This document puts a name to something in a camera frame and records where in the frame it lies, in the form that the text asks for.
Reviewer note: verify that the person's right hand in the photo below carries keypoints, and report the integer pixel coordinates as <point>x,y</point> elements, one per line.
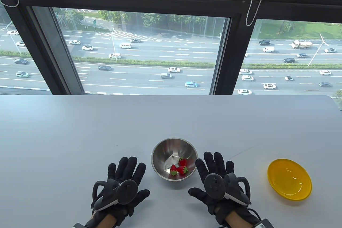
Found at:
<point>213,162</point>

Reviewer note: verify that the person's left hand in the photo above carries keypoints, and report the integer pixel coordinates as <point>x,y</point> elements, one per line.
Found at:
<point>128,167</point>

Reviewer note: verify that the red strawberry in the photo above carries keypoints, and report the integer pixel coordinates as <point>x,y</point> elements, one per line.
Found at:
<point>182,162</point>
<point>182,170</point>
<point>173,169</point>

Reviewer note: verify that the stainless steel mixing bowl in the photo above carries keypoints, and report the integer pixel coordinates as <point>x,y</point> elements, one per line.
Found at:
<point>167,149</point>

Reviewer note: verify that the person's left forearm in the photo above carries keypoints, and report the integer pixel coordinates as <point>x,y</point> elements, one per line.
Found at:
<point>107,220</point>

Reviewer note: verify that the person's right forearm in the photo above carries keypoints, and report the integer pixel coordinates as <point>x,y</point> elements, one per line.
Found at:
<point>235,218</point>

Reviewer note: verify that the black grey hand tracker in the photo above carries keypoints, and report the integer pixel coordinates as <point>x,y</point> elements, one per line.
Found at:
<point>128,190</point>
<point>213,185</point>

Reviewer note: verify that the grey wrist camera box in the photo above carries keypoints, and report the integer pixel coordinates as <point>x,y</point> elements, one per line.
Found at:
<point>79,225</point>
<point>264,224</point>

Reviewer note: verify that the black window frame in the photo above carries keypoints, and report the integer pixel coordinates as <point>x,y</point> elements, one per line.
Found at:
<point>227,59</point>

